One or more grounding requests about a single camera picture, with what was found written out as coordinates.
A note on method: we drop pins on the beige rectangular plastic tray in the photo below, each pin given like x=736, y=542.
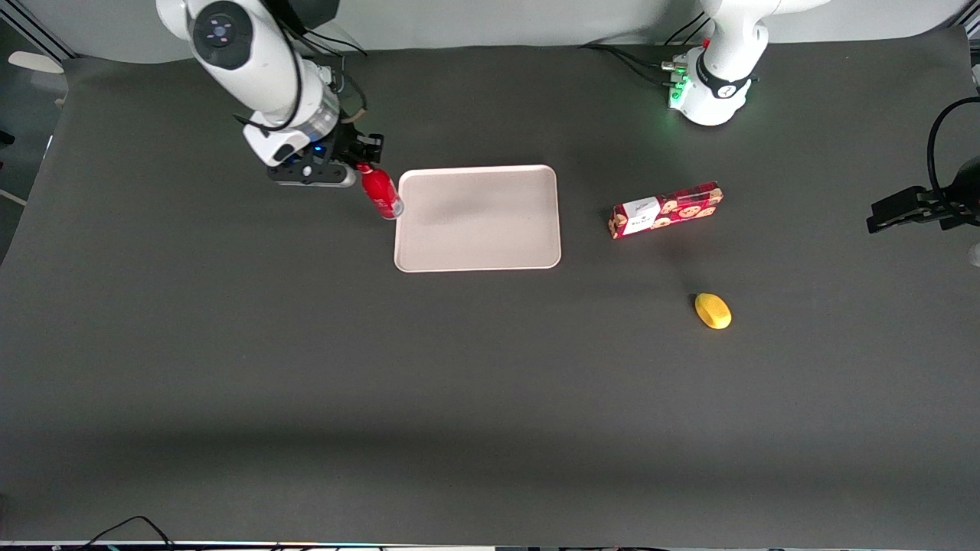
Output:
x=478, y=222

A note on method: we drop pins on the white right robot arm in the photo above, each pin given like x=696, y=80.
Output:
x=245, y=53

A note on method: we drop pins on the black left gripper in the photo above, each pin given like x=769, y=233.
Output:
x=952, y=200

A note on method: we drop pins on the yellow lemon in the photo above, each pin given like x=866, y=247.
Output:
x=713, y=311

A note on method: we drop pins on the red cookie box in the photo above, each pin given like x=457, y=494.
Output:
x=666, y=210

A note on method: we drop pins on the red coke bottle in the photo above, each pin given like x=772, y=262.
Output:
x=380, y=191

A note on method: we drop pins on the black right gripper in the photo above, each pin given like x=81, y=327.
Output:
x=344, y=145

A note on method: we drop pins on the dark grey table mat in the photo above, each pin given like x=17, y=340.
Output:
x=230, y=344

